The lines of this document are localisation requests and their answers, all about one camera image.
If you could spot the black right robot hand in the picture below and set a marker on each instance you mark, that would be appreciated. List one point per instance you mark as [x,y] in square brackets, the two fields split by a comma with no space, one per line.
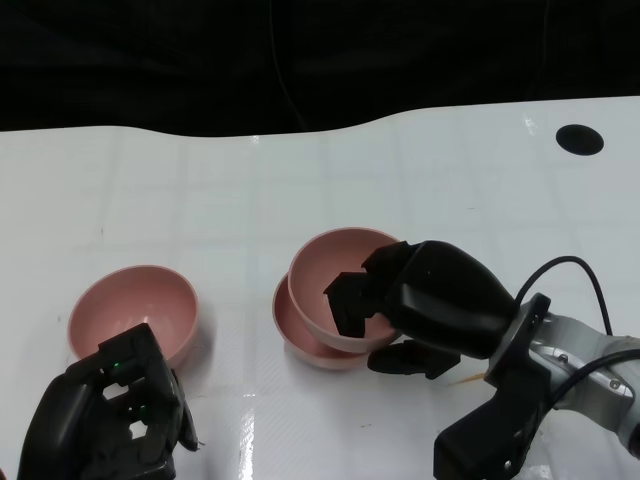
[445,295]

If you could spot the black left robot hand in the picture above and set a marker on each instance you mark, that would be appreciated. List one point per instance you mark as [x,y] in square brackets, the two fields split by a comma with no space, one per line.
[70,430]

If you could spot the pink plastic bowl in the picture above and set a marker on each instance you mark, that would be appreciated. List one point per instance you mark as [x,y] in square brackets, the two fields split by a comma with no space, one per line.
[320,260]
[140,295]
[286,320]

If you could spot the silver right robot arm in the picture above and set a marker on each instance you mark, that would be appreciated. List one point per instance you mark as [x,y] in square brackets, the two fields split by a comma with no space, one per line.
[590,370]

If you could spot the small orange sliver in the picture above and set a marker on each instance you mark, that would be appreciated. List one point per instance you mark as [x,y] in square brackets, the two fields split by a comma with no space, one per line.
[472,380]

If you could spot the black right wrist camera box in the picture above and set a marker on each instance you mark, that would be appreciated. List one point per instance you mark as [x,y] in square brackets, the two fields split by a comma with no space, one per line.
[480,440]

